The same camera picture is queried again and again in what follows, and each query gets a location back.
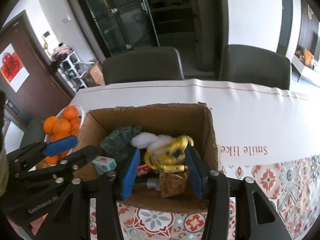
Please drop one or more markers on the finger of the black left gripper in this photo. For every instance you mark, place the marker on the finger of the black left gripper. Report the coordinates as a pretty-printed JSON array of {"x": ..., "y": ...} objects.
[
  {"x": 65, "y": 167},
  {"x": 37, "y": 151}
]

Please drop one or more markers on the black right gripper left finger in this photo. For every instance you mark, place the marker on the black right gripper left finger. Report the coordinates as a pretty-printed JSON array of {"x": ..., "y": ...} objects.
[{"x": 69, "y": 217}]

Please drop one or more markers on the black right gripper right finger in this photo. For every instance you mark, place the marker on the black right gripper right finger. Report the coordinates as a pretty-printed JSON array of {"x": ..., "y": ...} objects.
[{"x": 255, "y": 215}]

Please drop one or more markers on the red snack packet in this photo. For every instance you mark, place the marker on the red snack packet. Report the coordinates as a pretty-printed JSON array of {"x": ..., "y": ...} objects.
[{"x": 143, "y": 169}]

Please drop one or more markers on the light blue small box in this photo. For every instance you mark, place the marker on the light blue small box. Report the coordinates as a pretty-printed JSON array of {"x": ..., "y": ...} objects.
[{"x": 104, "y": 164}]

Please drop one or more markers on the orange centre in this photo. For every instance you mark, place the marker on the orange centre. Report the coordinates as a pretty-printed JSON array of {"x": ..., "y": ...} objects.
[{"x": 62, "y": 126}]

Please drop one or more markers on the orange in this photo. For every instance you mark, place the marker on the orange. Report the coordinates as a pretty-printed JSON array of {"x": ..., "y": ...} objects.
[
  {"x": 49, "y": 124},
  {"x": 62, "y": 126}
]

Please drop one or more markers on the orange top left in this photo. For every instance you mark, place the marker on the orange top left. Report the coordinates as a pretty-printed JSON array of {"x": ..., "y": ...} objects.
[{"x": 49, "y": 124}]

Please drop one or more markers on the dark green plush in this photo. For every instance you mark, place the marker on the dark green plush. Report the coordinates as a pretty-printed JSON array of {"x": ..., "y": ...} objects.
[{"x": 117, "y": 144}]

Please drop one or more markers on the brown cardboard box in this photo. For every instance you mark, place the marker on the brown cardboard box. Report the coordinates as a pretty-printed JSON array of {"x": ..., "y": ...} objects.
[{"x": 160, "y": 124}]

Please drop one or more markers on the brown entrance door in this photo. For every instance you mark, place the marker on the brown entrance door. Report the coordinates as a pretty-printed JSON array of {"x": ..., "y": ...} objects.
[{"x": 42, "y": 94}]

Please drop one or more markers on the white fluffy plush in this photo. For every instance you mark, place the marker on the white fluffy plush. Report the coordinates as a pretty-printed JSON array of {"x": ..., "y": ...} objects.
[{"x": 150, "y": 141}]

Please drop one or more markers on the red fu poster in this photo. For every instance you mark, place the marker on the red fu poster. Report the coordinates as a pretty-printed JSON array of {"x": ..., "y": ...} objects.
[{"x": 12, "y": 68}]

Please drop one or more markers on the small cardboard box on floor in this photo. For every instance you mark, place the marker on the small cardboard box on floor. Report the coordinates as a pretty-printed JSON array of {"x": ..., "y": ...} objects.
[{"x": 94, "y": 76}]

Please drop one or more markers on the white shoe rack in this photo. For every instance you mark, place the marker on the white shoe rack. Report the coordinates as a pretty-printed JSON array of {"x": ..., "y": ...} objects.
[{"x": 67, "y": 69}]

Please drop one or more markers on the right dark dining chair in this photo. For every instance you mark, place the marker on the right dark dining chair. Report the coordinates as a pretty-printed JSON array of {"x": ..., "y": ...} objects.
[{"x": 248, "y": 64}]

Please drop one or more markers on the dark dining chair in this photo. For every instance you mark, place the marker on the dark dining chair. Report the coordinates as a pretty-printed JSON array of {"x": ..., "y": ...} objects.
[
  {"x": 248, "y": 64},
  {"x": 149, "y": 64}
]

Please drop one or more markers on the left dark dining chair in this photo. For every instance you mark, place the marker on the left dark dining chair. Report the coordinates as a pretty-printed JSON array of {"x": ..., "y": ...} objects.
[{"x": 149, "y": 64}]

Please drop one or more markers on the white tv console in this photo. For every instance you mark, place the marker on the white tv console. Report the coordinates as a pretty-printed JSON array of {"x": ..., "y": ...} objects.
[{"x": 305, "y": 72}]

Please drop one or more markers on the dark glass cabinet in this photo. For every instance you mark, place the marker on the dark glass cabinet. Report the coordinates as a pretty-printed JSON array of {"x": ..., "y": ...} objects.
[{"x": 198, "y": 29}]

